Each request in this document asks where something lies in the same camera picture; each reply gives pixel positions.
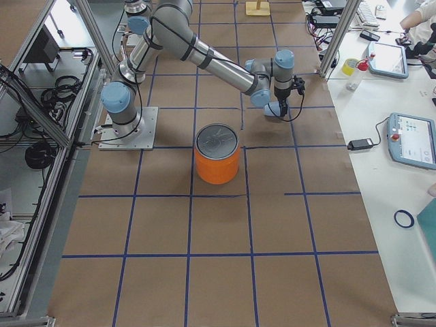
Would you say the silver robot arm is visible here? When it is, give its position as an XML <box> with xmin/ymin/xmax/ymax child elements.
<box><xmin>101</xmin><ymin>1</ymin><xmax>296</xmax><ymax>142</ymax></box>

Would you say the orange can with silver lid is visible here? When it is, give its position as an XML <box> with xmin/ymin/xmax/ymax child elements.
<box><xmin>194</xmin><ymin>123</ymin><xmax>240</xmax><ymax>185</ymax></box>

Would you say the far teach pendant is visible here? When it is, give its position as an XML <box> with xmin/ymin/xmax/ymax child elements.
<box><xmin>367</xmin><ymin>42</ymin><xmax>409</xmax><ymax>79</ymax></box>

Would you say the wooden cup rack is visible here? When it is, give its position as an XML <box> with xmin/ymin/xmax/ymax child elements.
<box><xmin>245</xmin><ymin>0</ymin><xmax>270</xmax><ymax>16</ymax></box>

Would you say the black smartphone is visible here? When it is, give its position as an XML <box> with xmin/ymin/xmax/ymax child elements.
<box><xmin>359</xmin><ymin>30</ymin><xmax>380</xmax><ymax>42</ymax></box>

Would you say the near teach pendant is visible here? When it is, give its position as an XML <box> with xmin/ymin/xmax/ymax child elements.
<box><xmin>387</xmin><ymin>112</ymin><xmax>435</xmax><ymax>170</ymax></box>

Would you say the light blue plastic cup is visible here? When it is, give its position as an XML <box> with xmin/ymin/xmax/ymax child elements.
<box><xmin>264</xmin><ymin>102</ymin><xmax>285</xmax><ymax>118</ymax></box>

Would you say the teal board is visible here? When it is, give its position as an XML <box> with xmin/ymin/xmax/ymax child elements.
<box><xmin>417</xmin><ymin>198</ymin><xmax>436</xmax><ymax>257</ymax></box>

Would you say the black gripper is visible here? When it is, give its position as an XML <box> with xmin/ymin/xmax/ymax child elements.
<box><xmin>274</xmin><ymin>81</ymin><xmax>292</xmax><ymax>115</ymax></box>

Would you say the red capped squeeze bottle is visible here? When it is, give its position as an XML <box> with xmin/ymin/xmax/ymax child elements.
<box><xmin>356</xmin><ymin>53</ymin><xmax>375</xmax><ymax>72</ymax></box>

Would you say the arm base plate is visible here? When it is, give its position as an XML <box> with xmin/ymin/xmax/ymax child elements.
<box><xmin>98</xmin><ymin>106</ymin><xmax>159</xmax><ymax>151</ymax></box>

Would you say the blue tape ring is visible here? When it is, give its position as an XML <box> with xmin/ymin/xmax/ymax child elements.
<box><xmin>394</xmin><ymin>210</ymin><xmax>416</xmax><ymax>228</ymax></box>

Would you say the black power adapter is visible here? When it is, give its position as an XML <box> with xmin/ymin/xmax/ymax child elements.
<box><xmin>347</xmin><ymin>138</ymin><xmax>374</xmax><ymax>151</ymax></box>

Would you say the white crumpled cloth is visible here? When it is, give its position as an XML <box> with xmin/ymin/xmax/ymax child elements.
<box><xmin>0</xmin><ymin>189</ymin><xmax>25</xmax><ymax>251</ymax></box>

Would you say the yellow tape roll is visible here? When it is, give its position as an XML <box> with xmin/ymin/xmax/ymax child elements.
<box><xmin>341</xmin><ymin>58</ymin><xmax>359</xmax><ymax>76</ymax></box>

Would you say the teach pendant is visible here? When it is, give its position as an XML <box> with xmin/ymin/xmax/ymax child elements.
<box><xmin>367</xmin><ymin>42</ymin><xmax>409</xmax><ymax>79</ymax></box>
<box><xmin>387</xmin><ymin>112</ymin><xmax>435</xmax><ymax>170</ymax></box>

